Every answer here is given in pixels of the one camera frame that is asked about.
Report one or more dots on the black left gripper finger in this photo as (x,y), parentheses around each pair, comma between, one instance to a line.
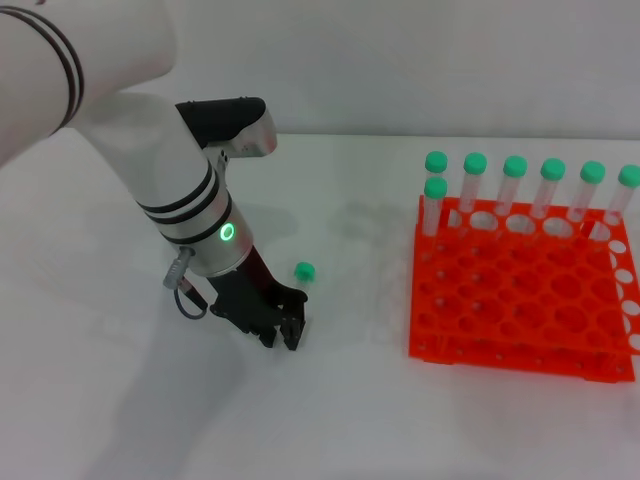
(265,336)
(293,330)

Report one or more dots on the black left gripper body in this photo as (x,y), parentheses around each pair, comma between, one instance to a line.
(245,297)

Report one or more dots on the clear test tube green cap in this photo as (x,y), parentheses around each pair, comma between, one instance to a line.
(304,271)
(475,162)
(436,161)
(515,166)
(435,187)
(630,176)
(553,169)
(592,171)

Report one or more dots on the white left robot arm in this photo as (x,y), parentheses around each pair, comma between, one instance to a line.
(160,165)

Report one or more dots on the orange test tube rack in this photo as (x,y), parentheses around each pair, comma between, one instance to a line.
(500,300)

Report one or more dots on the black silver wrist camera box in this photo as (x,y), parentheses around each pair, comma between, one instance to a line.
(235,125)

